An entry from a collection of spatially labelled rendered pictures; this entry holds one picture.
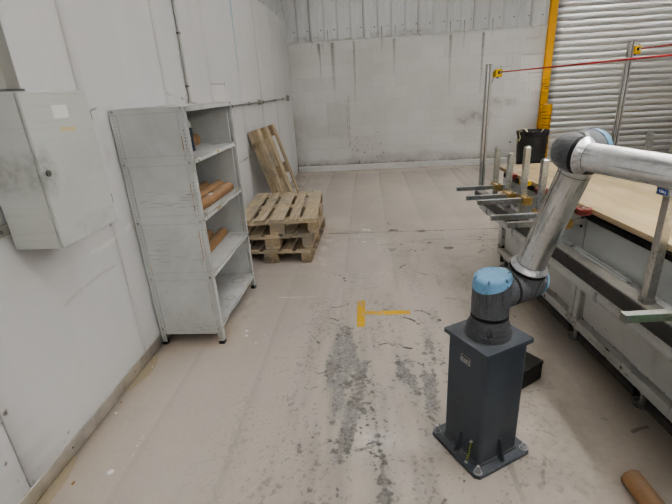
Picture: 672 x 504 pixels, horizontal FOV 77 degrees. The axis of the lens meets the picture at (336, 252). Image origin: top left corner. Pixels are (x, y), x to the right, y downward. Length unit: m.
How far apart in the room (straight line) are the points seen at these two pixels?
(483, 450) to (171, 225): 2.10
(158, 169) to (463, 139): 7.13
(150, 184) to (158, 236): 0.33
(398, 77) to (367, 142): 1.34
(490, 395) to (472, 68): 7.65
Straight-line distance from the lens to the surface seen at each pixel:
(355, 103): 8.81
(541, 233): 1.77
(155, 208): 2.83
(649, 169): 1.40
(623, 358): 2.79
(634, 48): 4.28
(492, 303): 1.77
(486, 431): 2.05
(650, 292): 2.14
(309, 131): 8.91
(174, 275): 2.95
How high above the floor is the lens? 1.59
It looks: 21 degrees down
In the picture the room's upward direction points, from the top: 3 degrees counter-clockwise
